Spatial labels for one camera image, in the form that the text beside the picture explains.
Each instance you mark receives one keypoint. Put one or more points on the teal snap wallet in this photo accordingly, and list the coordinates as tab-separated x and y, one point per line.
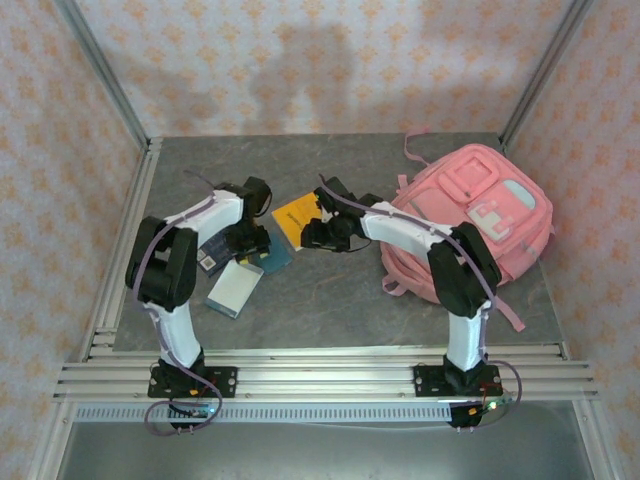
275	257

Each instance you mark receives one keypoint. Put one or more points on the yellow book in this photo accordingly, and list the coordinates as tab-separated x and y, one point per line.
292	220

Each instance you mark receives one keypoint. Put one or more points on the thin navy book with barcode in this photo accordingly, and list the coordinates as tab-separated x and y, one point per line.
215	255

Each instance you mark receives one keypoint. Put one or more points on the white notebook teal edges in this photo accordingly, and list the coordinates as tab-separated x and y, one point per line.
232	290

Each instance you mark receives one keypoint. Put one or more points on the pink backpack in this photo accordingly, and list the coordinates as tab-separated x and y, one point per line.
475	225

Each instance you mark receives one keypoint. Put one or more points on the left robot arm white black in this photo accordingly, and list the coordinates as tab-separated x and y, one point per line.
177	335

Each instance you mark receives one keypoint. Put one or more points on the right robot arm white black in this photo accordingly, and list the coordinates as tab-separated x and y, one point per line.
467	340

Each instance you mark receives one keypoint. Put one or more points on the small circuit board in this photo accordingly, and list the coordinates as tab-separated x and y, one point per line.
492	405
200	412

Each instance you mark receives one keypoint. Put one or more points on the grey metal shelf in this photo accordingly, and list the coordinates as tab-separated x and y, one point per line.
320	452

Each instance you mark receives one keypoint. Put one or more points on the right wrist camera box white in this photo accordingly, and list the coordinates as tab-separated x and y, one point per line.
326	216

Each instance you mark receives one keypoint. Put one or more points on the aluminium side rail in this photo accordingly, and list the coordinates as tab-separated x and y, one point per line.
136	200

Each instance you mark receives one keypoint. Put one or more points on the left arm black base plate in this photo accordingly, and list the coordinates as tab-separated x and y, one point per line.
225	382

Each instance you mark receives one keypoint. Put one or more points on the aluminium rail beam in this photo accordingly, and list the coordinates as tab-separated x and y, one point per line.
320	375

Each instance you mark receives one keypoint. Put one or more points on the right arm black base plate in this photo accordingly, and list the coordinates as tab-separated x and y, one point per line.
427	382

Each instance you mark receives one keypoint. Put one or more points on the aluminium frame post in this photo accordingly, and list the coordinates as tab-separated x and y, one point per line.
546	65
102	65

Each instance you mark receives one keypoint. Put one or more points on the aluminium frame leg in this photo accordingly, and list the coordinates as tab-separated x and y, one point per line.
597	450
47	450

